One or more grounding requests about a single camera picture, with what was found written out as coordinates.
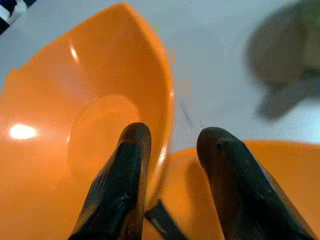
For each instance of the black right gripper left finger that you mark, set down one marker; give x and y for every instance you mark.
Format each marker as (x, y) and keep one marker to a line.
(120, 190)

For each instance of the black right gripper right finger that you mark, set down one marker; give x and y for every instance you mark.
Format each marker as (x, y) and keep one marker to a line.
(237, 190)

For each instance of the orange bowl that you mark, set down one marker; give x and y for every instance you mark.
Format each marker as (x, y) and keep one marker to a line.
(112, 75)

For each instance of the black tape strip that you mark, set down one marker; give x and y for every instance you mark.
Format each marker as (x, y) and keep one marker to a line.
(162, 220)

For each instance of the orange placemat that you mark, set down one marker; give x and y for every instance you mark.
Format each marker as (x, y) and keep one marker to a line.
(287, 170)

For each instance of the grey mug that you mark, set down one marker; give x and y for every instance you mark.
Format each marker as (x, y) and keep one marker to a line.
(280, 50)

